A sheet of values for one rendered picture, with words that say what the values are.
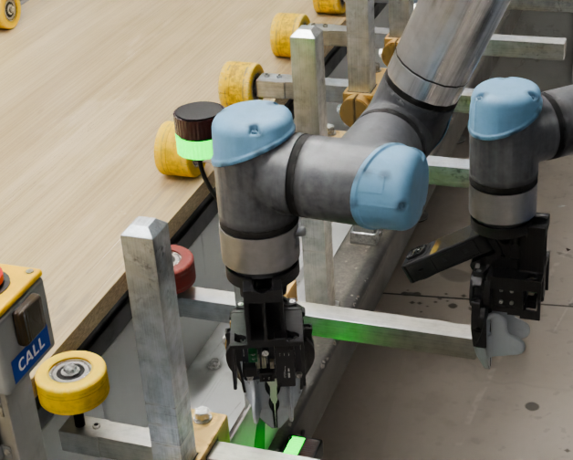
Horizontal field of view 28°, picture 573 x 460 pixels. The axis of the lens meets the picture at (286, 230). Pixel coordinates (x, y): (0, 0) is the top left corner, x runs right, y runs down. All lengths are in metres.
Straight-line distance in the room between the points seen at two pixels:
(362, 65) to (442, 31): 0.74
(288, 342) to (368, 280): 0.73
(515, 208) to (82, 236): 0.62
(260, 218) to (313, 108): 0.52
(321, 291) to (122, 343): 0.31
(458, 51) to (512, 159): 0.23
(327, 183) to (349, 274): 0.85
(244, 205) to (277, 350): 0.15
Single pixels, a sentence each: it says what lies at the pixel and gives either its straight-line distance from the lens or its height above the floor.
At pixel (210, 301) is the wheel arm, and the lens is 1.48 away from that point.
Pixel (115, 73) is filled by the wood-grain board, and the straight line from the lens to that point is 2.14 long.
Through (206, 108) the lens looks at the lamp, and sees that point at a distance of 1.32.
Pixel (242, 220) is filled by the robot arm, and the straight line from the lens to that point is 1.04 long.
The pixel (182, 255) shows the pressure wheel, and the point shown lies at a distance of 1.50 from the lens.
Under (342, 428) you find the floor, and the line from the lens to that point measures 2.62.
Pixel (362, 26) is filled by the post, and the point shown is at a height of 1.08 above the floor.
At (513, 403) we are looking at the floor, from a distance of 2.70.
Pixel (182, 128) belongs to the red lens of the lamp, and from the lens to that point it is 1.31.
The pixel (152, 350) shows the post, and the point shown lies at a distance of 1.16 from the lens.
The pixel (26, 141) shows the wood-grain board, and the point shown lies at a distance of 1.91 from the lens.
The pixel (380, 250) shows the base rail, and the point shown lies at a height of 0.70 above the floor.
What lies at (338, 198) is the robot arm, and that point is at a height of 1.20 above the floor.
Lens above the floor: 1.65
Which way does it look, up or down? 29 degrees down
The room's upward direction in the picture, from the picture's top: 4 degrees counter-clockwise
